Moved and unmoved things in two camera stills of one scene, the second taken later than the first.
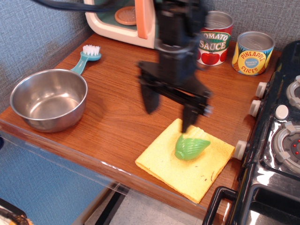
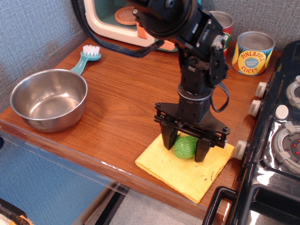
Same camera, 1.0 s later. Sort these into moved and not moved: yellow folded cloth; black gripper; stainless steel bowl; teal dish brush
Moved: black gripper
Not moved: yellow folded cloth; stainless steel bowl; teal dish brush
